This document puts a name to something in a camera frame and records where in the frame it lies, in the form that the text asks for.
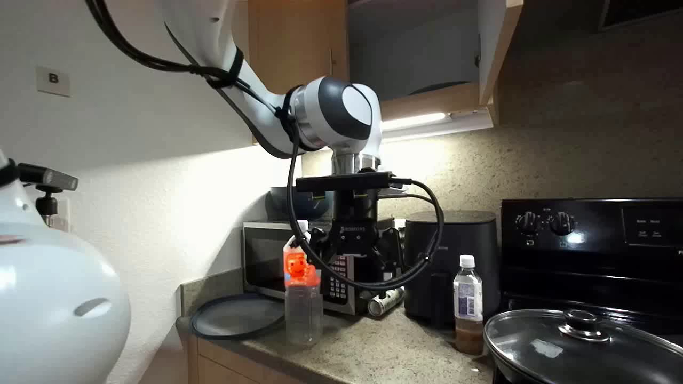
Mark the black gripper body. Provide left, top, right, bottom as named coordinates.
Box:
left=330, top=187, right=384, bottom=257

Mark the silver black microwave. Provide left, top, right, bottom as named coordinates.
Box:
left=241, top=218, right=398, bottom=319

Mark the glass pan lid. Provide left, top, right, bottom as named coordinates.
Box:
left=480, top=305, right=683, bottom=384

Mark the dark blue bowl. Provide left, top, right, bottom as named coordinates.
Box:
left=268, top=185, right=337, bottom=223

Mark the small silver black canister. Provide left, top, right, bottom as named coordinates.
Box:
left=367, top=284, right=409, bottom=320

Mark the large bottle orange label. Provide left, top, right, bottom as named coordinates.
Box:
left=281, top=218, right=326, bottom=347

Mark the black air fryer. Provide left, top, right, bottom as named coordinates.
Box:
left=401, top=210, right=502, bottom=329

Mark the small bottle brown liquid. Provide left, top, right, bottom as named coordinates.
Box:
left=451, top=252, right=487, bottom=356

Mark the under-cabinet light strip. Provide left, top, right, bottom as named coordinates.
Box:
left=376, top=105, right=497, bottom=143

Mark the round dark grey plate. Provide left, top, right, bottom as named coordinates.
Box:
left=189, top=295, right=289, bottom=341

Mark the black stove knob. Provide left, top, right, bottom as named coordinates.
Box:
left=547, top=210, right=578, bottom=237
left=515, top=210, right=544, bottom=237

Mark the wooden base cabinet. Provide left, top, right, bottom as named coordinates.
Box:
left=186, top=332, right=316, bottom=384

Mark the black frying pan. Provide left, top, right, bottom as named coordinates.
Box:
left=489, top=354, right=519, bottom=384

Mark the black electric stove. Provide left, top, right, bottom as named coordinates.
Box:
left=489, top=197, right=683, bottom=384

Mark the dark range hood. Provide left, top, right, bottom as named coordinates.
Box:
left=596, top=0, right=683, bottom=33

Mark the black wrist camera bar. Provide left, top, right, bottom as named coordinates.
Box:
left=294, top=170, right=415, bottom=197

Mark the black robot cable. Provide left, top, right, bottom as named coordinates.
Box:
left=83, top=0, right=447, bottom=292

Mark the black camera on stand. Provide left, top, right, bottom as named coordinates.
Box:
left=17, top=163, right=81, bottom=219

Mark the white wall switch plate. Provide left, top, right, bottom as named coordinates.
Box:
left=37, top=64, right=73, bottom=101

